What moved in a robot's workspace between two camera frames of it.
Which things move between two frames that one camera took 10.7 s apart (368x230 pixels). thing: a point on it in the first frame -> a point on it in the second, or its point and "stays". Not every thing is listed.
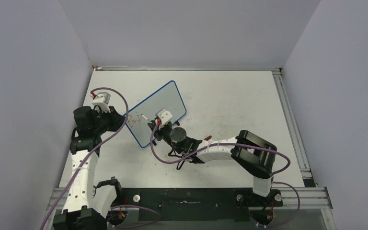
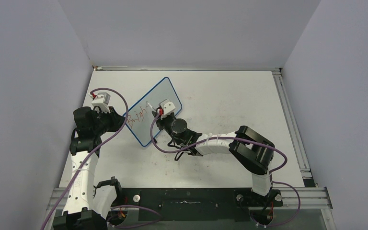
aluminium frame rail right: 293,124 stays
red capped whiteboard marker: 143,115 -> 150,105
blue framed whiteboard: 164,105 stays
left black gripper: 116,119 stays
